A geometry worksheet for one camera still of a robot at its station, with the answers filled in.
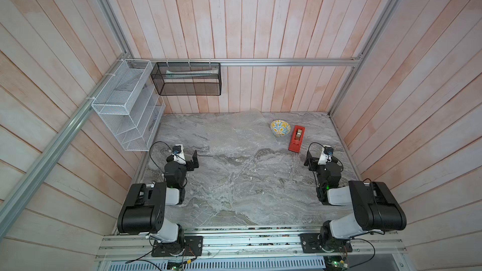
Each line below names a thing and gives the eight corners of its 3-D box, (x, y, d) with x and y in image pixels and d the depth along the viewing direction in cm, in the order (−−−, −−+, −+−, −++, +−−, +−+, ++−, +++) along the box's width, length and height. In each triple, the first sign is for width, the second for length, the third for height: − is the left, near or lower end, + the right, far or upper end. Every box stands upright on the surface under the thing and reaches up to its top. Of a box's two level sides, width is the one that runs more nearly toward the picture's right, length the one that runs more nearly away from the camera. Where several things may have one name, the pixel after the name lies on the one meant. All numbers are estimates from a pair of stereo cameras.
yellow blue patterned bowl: (271, 136, 111) (272, 132, 107) (269, 124, 117) (270, 120, 114) (290, 136, 111) (291, 132, 107) (287, 124, 117) (288, 120, 114)
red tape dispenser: (287, 150, 106) (289, 142, 100) (291, 131, 114) (294, 123, 109) (298, 153, 104) (302, 146, 98) (302, 134, 113) (305, 126, 107)
